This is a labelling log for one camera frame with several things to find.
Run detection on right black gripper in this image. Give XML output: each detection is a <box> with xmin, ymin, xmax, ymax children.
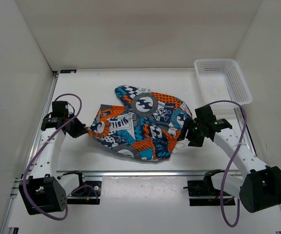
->
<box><xmin>176</xmin><ymin>117</ymin><xmax>205</xmax><ymax>148</ymax></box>

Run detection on colourful patterned shorts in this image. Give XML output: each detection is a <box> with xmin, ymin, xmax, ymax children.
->
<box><xmin>87</xmin><ymin>85</ymin><xmax>192</xmax><ymax>162</ymax></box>

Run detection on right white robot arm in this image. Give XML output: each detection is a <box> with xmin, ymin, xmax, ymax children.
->
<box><xmin>179</xmin><ymin>106</ymin><xmax>281</xmax><ymax>213</ymax></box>

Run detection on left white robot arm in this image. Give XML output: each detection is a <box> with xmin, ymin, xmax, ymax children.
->
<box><xmin>19</xmin><ymin>101</ymin><xmax>87</xmax><ymax>215</ymax></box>

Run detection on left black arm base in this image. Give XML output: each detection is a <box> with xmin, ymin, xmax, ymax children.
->
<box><xmin>63</xmin><ymin>171</ymin><xmax>102</xmax><ymax>205</ymax></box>

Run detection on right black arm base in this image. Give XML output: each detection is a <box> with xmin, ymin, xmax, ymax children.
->
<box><xmin>183</xmin><ymin>169</ymin><xmax>224</xmax><ymax>207</ymax></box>

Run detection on white perforated plastic basket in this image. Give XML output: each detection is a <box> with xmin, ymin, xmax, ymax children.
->
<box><xmin>194</xmin><ymin>58</ymin><xmax>252</xmax><ymax>110</ymax></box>

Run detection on aluminium left rail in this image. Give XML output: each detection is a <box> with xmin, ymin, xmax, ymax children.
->
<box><xmin>9</xmin><ymin>72</ymin><xmax>58</xmax><ymax>203</ymax></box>

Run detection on aluminium rail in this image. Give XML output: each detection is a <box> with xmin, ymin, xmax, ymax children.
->
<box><xmin>57</xmin><ymin>170</ymin><xmax>243</xmax><ymax>177</ymax></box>
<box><xmin>234</xmin><ymin>107</ymin><xmax>257</xmax><ymax>159</ymax></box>
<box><xmin>9</xmin><ymin>72</ymin><xmax>58</xmax><ymax>203</ymax></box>

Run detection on aluminium right rail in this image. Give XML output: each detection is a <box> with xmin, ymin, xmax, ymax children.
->
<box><xmin>234</xmin><ymin>107</ymin><xmax>257</xmax><ymax>159</ymax></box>

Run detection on aluminium front rail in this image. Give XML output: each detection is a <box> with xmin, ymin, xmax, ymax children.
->
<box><xmin>57</xmin><ymin>170</ymin><xmax>243</xmax><ymax>177</ymax></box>

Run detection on black corner bracket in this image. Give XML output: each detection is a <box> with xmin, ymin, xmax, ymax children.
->
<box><xmin>59</xmin><ymin>69</ymin><xmax>77</xmax><ymax>74</ymax></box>

